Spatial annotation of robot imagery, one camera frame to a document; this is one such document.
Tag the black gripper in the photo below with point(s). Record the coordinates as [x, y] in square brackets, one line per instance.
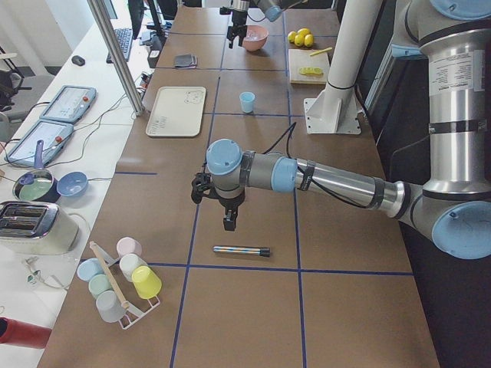
[230, 204]
[238, 18]

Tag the steel muddler black tip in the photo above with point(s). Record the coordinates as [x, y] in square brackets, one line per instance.
[261, 252]

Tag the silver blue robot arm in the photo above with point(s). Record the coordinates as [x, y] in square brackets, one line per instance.
[436, 154]
[271, 9]

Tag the pink bowl of ice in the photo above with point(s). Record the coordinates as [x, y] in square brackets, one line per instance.
[256, 37]

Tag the light blue plastic cup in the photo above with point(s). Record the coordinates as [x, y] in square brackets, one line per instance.
[247, 101]

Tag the yellow cup on rack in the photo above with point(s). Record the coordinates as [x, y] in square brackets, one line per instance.
[146, 282]

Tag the pink cup on rack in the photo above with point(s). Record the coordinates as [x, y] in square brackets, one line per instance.
[128, 245]

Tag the white cup on rack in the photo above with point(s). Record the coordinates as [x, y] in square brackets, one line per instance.
[130, 262]

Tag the green cup on rack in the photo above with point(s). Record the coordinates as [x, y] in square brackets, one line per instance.
[99, 284]

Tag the blue cup on rack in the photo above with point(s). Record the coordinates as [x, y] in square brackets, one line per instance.
[88, 269]

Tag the grey cup on rack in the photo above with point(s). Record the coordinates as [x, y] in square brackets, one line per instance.
[109, 307]

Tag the grey folded cloth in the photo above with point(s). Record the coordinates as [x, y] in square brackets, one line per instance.
[185, 61]

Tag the wooden cutting board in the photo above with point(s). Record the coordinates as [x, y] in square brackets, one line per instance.
[300, 58]

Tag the lemon slices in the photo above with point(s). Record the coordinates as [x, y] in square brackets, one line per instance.
[311, 71]

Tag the yellow-green plastic knife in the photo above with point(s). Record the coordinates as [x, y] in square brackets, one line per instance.
[322, 51]

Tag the cream bear print tray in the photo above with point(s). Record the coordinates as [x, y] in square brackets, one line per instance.
[177, 112]

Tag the black keyboard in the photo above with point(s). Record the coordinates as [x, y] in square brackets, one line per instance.
[124, 38]

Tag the black computer mouse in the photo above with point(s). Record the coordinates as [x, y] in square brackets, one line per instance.
[78, 60]

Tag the blue bowl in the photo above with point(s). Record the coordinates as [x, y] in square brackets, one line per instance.
[72, 184]

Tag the teach pendant far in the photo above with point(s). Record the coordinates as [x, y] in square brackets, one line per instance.
[70, 104]

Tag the teach pendant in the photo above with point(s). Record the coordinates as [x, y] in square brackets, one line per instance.
[70, 104]
[54, 134]

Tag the teach pendant near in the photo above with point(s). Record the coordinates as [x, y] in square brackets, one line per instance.
[54, 134]

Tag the blue saucepan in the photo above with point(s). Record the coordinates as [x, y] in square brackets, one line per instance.
[39, 184]

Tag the silver toaster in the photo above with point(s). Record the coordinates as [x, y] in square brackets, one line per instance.
[38, 228]

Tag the red bottle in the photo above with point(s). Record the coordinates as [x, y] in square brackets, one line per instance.
[21, 334]

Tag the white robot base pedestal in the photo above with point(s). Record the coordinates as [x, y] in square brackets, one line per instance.
[334, 110]

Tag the white wire cup rack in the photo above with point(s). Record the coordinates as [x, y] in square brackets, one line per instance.
[133, 312]

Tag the aluminium frame post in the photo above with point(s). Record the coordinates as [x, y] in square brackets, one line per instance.
[102, 20]

